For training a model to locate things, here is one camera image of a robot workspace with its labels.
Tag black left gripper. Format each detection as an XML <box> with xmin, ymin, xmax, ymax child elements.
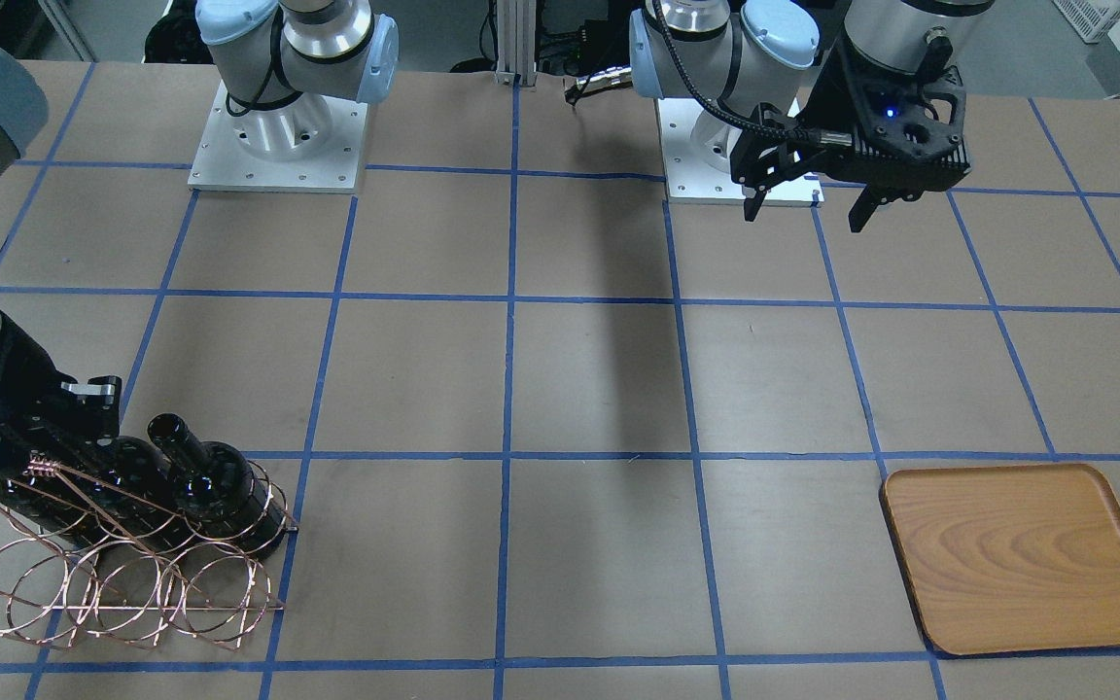
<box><xmin>730</xmin><ymin>39</ymin><xmax>970</xmax><ymax>233</ymax></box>

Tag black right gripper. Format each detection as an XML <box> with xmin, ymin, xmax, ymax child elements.
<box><xmin>0</xmin><ymin>318</ymin><xmax>123</xmax><ymax>479</ymax></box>

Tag dark wine bottle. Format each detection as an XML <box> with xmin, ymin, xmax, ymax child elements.
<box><xmin>0</xmin><ymin>436</ymin><xmax>119</xmax><ymax>550</ymax></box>
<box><xmin>74</xmin><ymin>436</ymin><xmax>220</xmax><ymax>568</ymax></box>
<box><xmin>147</xmin><ymin>413</ymin><xmax>286</xmax><ymax>561</ymax></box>

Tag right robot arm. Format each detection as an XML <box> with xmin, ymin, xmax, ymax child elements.
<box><xmin>0</xmin><ymin>62</ymin><xmax>402</xmax><ymax>461</ymax></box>

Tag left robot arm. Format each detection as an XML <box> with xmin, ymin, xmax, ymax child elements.
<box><xmin>628</xmin><ymin>1</ymin><xmax>992</xmax><ymax>233</ymax></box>

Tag wooden tray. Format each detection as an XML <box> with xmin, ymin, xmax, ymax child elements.
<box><xmin>880</xmin><ymin>464</ymin><xmax>1120</xmax><ymax>656</ymax></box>

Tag black braided cable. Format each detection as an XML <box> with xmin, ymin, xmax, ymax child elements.
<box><xmin>646</xmin><ymin>0</ymin><xmax>853</xmax><ymax>149</ymax></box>

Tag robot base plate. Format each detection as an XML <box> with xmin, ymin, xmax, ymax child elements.
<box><xmin>188</xmin><ymin>86</ymin><xmax>370</xmax><ymax>195</ymax></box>
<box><xmin>655</xmin><ymin>92</ymin><xmax>825</xmax><ymax>207</ymax></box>

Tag copper wire bottle basket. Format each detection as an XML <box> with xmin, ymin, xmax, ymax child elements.
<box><xmin>0</xmin><ymin>495</ymin><xmax>286</xmax><ymax>650</ymax></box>

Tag aluminium frame post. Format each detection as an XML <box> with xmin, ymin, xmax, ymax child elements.
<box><xmin>493</xmin><ymin>0</ymin><xmax>541</xmax><ymax>88</ymax></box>

